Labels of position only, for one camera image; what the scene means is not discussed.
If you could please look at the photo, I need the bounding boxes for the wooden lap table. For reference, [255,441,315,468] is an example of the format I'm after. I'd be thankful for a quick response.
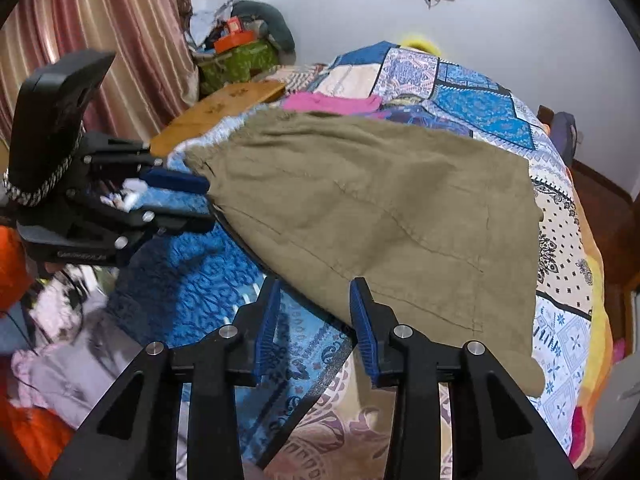
[150,80,287,157]

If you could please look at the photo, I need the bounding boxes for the olive green pants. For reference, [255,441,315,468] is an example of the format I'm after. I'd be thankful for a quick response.
[184,110,547,397]

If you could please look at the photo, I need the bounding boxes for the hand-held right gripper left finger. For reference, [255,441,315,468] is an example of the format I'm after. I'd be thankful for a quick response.
[49,276,284,480]

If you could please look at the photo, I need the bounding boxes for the blue patchwork bedspread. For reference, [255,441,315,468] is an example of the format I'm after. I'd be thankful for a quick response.
[107,40,613,480]

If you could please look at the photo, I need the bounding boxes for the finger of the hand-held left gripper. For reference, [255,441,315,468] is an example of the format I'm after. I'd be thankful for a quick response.
[67,191,216,267]
[82,132,211,195]

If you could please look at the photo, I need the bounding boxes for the green patterned bag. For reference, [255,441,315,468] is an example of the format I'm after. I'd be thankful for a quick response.
[196,40,280,96]

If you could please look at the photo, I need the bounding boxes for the yellow blanket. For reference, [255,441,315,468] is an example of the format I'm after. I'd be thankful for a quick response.
[567,160,613,466]

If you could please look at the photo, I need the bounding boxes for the grey pillow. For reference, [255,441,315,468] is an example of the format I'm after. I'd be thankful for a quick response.
[231,0,296,53]

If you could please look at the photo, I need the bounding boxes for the pink cloth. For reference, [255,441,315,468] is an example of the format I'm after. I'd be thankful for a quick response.
[281,91,383,115]

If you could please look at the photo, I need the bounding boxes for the orange box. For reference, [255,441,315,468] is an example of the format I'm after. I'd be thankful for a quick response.
[214,17,257,53]

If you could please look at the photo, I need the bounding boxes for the striped curtain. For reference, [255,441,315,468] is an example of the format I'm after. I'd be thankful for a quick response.
[0,0,201,133]

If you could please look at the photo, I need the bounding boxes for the pile of clothes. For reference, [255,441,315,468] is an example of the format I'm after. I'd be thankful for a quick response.
[0,225,131,478]

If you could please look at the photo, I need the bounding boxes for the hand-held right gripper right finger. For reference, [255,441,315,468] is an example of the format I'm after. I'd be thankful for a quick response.
[349,277,592,480]

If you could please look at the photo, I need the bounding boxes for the wooden bed frame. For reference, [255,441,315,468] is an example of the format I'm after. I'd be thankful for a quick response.
[537,105,640,361]

